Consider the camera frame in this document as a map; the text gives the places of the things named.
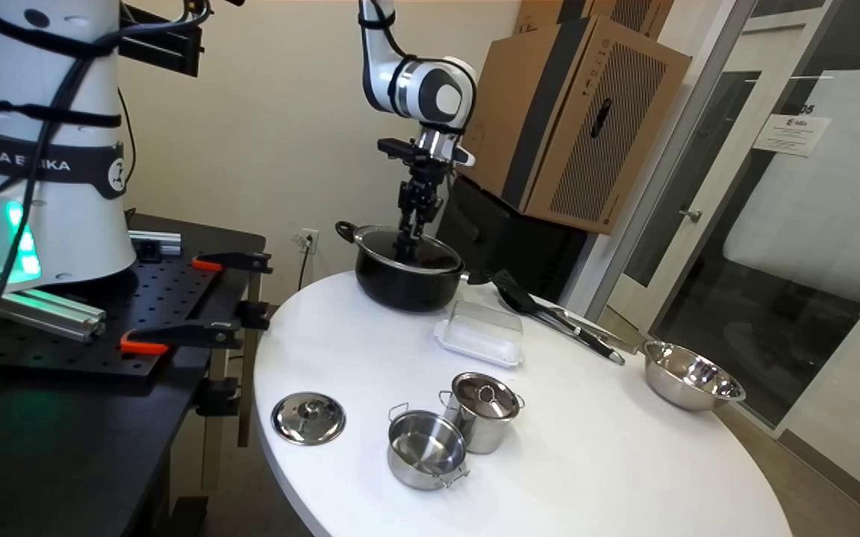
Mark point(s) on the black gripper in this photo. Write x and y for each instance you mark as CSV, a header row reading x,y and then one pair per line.
x,y
423,183

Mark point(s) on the clear glass lid black knob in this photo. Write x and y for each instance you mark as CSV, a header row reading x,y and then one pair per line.
x,y
386,249

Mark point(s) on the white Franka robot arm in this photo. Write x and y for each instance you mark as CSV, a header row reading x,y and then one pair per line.
x,y
53,209

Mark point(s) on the large black cooking pot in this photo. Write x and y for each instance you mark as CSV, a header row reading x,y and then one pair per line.
x,y
401,291

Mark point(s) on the steel pot with lid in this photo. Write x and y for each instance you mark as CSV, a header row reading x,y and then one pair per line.
x,y
492,417

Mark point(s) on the small steel lid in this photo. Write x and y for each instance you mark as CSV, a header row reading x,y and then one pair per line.
x,y
308,417

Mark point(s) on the small open steel pot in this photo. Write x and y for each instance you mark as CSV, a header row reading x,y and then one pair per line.
x,y
423,467

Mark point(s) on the black spatula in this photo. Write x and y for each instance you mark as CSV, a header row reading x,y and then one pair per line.
x,y
514,291

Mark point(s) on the clear plastic container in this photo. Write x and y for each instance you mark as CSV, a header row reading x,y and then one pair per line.
x,y
486,337

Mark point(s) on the large cardboard box black stripe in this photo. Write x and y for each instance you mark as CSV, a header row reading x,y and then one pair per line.
x,y
589,130

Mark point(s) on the black kitchen tongs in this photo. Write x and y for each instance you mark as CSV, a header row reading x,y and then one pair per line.
x,y
589,327

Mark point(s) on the small cardboard box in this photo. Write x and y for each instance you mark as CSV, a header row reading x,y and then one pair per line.
x,y
589,15

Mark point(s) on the perforated mounting plate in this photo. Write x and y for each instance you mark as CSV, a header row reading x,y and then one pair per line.
x,y
157,300

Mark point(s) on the steel mixing bowl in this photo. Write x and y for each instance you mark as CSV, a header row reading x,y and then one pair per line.
x,y
693,377

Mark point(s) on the white paper door sign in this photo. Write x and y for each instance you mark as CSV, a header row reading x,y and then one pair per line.
x,y
793,131

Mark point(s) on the black robot table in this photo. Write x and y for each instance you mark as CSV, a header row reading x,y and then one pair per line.
x,y
53,456

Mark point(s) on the white wall outlet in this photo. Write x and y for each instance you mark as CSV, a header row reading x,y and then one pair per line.
x,y
305,236

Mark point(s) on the black mounted bracket device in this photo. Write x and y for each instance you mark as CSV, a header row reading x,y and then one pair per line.
x,y
157,40

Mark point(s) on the silver aluminium rail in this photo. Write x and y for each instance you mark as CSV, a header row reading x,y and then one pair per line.
x,y
32,303

